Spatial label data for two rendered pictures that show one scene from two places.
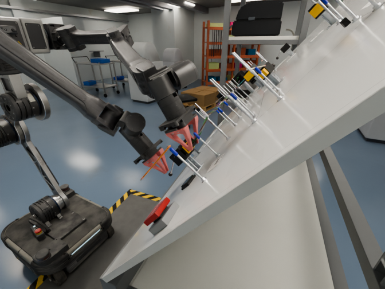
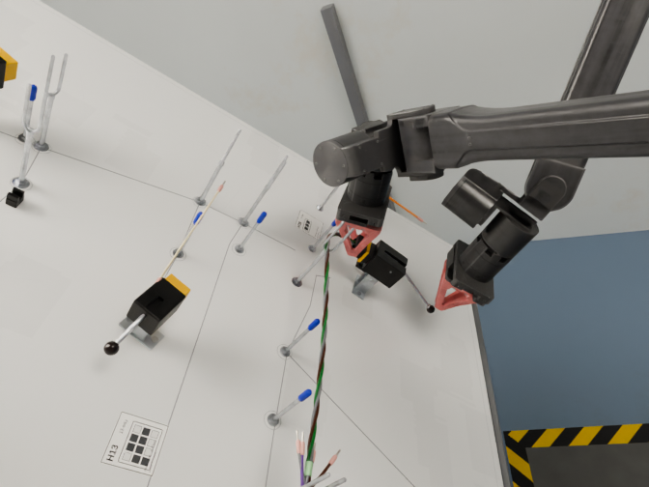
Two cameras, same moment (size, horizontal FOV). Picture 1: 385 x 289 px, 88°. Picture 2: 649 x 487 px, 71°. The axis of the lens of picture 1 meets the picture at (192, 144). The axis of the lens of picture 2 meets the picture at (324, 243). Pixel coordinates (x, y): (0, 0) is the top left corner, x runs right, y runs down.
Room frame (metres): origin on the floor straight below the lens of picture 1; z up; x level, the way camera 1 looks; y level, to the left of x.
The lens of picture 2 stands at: (1.05, -0.04, 1.62)
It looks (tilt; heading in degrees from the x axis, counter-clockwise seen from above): 38 degrees down; 180
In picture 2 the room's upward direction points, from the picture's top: 24 degrees counter-clockwise
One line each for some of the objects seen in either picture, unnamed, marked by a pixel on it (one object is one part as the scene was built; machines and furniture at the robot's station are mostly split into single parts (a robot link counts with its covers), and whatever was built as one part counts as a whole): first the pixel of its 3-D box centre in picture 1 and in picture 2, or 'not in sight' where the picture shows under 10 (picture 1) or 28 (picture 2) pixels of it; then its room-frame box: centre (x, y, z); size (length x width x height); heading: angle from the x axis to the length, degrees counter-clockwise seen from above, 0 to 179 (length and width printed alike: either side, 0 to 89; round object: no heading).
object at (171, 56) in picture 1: (173, 68); not in sight; (7.42, 0.66, 0.65); 0.69 x 0.59 x 1.29; 152
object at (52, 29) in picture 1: (62, 36); not in sight; (1.18, 0.68, 1.45); 0.09 x 0.08 x 0.12; 152
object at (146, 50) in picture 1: (145, 73); not in sight; (5.62, 1.24, 0.73); 0.76 x 0.66 x 1.46; 152
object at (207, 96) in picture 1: (203, 97); not in sight; (5.09, -0.28, 0.19); 1.12 x 0.80 x 0.39; 152
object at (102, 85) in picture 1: (96, 75); not in sight; (6.39, 2.93, 0.54); 1.15 x 0.67 x 1.08; 61
